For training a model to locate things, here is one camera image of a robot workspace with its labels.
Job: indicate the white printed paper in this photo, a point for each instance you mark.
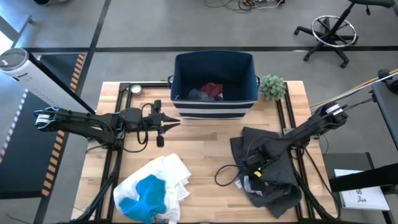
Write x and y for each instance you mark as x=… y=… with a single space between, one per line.
x=363 y=199

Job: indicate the white tower air purifier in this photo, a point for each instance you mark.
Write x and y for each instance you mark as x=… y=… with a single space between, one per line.
x=34 y=77

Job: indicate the black side table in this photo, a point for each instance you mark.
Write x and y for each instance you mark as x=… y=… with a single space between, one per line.
x=388 y=105

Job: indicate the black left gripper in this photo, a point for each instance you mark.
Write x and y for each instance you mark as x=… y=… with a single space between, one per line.
x=155 y=123

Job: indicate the black frame post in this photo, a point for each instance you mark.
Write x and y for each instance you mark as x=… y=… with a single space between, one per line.
x=62 y=82
x=363 y=179

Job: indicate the bright blue cloth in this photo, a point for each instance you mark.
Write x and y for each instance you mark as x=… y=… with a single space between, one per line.
x=149 y=196

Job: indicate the dark grey cloth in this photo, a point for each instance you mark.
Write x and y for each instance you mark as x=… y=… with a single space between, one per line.
x=280 y=183

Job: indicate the small green artificial plant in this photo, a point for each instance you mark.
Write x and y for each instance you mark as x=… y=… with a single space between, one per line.
x=272 y=87

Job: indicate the black office chair base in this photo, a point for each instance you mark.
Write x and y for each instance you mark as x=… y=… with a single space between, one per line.
x=332 y=34

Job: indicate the white patterned cloth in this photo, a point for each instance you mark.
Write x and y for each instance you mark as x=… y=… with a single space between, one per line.
x=248 y=186

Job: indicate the small round silver disc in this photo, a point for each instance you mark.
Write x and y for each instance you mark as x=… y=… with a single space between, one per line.
x=136 y=89

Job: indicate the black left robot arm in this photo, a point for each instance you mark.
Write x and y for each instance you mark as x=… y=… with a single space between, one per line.
x=90 y=123

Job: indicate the coral red cloth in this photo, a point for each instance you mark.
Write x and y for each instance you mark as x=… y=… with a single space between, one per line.
x=213 y=88

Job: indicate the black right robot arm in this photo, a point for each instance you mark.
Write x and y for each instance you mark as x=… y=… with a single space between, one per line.
x=311 y=124

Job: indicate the navy white striped fabric bin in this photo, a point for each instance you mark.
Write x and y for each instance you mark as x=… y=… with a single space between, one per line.
x=214 y=109

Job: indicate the black table frame rails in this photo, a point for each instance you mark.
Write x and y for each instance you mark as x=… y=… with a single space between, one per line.
x=112 y=174
x=298 y=186

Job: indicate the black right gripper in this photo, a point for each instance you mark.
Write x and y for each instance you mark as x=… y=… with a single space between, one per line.
x=259 y=161

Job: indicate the black floor mat orange stripes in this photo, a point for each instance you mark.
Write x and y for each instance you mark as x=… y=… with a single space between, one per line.
x=25 y=161

